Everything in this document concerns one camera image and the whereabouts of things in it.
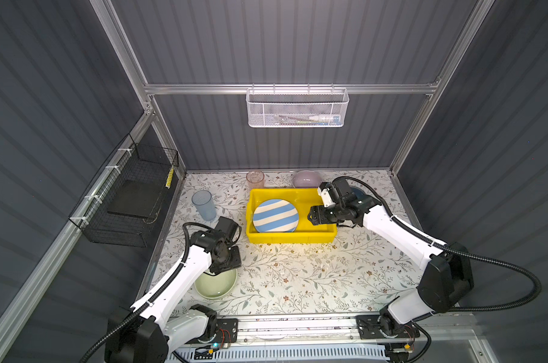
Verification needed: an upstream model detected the light green bowl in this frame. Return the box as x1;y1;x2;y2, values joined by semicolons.
194;269;238;299

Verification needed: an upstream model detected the blue plastic cup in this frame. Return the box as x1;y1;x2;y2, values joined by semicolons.
191;190;217;222

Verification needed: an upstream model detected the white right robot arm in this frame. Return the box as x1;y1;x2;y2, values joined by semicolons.
308;176;474;330

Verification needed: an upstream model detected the white wire mesh basket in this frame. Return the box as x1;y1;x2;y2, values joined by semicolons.
245;86;349;129

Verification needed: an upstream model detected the pen in white basket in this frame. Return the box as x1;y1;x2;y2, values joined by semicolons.
277;114;343;126

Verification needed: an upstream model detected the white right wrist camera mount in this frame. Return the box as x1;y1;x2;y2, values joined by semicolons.
317;182;336;208

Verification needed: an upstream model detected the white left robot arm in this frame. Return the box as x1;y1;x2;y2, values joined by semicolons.
104;217;242;362

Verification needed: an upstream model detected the yellow plastic bin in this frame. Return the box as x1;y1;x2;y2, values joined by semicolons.
246;188;337;244

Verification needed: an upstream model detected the black wire wall basket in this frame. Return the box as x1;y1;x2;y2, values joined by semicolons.
69;138;180;248

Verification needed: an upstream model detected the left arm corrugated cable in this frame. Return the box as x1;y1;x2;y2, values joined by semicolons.
78;221;216;363

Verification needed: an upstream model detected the pink plastic cup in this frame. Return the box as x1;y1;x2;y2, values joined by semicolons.
246;170;266;189

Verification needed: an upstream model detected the pink ceramic bowl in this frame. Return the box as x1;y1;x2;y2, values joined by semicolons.
292;170;322;188

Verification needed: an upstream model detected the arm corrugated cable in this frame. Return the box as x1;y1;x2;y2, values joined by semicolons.
78;221;216;363
332;175;543;314

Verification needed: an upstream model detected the blue glazed ceramic bowl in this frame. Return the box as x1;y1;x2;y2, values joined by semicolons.
351;186;367;201

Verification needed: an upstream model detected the white vented cable duct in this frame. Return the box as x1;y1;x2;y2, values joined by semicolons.
166;343;391;362

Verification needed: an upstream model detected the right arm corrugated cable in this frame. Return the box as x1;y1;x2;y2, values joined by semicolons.
332;175;543;314

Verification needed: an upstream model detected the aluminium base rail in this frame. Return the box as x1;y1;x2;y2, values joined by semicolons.
189;312;481;346

